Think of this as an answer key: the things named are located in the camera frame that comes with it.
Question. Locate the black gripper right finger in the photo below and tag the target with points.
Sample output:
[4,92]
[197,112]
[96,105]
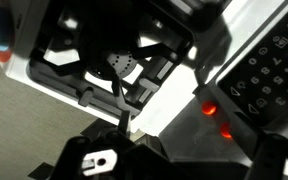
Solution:
[270,159]

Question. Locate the small red stove button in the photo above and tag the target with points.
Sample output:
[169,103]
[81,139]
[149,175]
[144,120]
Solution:
[209,107]

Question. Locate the black stove keypad panel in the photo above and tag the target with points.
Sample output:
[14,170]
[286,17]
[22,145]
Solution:
[258,83]

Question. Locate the black burner grate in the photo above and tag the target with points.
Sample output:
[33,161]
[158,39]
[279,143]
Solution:
[111,55]

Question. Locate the lower small red button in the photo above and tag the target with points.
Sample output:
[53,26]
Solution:
[225,130]

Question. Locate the grey toy stove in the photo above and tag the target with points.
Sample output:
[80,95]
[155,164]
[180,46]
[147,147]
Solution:
[193,73]

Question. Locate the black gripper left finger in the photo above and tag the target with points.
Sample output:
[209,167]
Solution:
[112,157]

